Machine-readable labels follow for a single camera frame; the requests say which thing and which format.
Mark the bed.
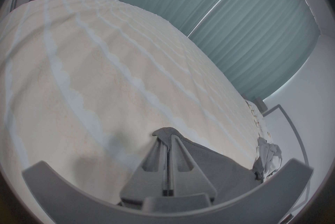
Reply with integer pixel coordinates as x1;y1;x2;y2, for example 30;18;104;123
0;0;311;208

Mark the black T-shirt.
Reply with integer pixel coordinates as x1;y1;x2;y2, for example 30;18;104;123
152;127;262;202

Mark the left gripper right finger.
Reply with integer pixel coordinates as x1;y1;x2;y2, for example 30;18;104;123
169;135;218;198

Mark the grey bedside table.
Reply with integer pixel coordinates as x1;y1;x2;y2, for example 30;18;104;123
254;97;266;111

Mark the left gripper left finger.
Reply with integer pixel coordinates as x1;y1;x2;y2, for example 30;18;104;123
119;137;168;199

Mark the pile of clothes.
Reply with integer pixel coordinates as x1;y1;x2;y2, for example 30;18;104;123
252;137;283;181

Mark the white printed pillow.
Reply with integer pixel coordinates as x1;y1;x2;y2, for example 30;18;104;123
245;100;273;145

